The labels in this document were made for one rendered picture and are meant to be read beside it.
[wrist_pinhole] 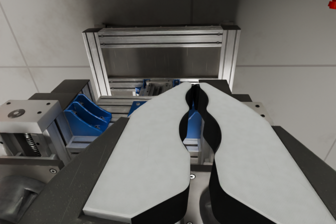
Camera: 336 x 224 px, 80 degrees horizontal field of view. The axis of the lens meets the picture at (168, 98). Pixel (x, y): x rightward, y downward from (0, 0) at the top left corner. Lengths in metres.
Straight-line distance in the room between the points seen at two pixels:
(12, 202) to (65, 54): 1.19
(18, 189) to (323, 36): 1.61
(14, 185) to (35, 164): 0.07
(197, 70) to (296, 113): 0.93
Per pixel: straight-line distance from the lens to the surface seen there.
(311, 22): 1.54
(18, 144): 0.63
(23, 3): 1.66
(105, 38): 1.20
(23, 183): 0.59
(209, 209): 0.49
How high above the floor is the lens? 1.31
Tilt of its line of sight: 57 degrees down
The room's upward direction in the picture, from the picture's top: 172 degrees counter-clockwise
